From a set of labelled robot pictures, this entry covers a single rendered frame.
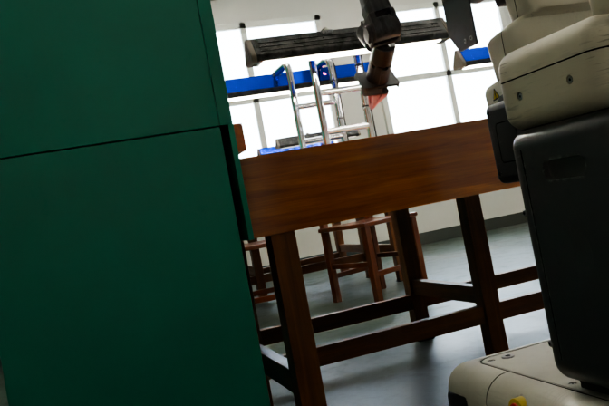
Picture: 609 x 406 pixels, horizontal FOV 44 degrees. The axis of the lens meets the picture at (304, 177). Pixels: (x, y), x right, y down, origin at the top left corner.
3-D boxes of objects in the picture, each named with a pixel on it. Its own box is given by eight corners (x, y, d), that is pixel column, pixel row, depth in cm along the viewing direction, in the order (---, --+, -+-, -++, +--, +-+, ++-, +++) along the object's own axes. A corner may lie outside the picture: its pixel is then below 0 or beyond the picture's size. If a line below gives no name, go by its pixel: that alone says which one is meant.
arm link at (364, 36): (369, 31, 177) (401, 22, 179) (349, 4, 184) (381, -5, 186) (368, 70, 186) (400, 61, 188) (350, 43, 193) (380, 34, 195)
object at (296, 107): (361, 181, 255) (336, 53, 256) (305, 191, 249) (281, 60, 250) (342, 186, 273) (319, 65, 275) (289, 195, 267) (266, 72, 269)
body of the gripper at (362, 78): (352, 79, 193) (357, 55, 188) (389, 73, 196) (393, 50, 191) (362, 94, 189) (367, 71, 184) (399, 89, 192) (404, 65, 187)
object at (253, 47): (453, 37, 222) (449, 13, 222) (252, 62, 203) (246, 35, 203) (440, 43, 230) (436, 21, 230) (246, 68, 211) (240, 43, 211)
